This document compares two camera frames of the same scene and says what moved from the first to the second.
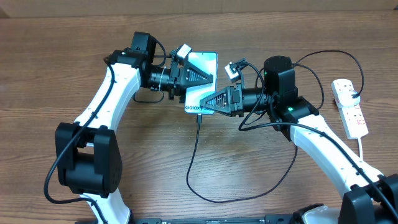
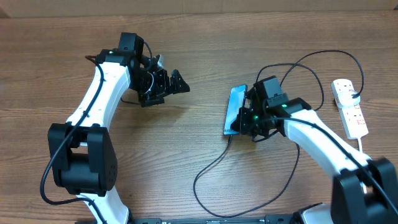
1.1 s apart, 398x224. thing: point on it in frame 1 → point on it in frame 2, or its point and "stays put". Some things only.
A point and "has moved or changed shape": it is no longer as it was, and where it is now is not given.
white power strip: x=352 y=117 stays put
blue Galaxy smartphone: x=208 y=62 has moved or changed shape
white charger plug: x=345 y=99 stays put
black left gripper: x=178 y=81 → x=163 y=88
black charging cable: x=295 y=137 → x=257 y=80
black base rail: x=277 y=219 stays put
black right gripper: x=230 y=104 → x=242 y=126
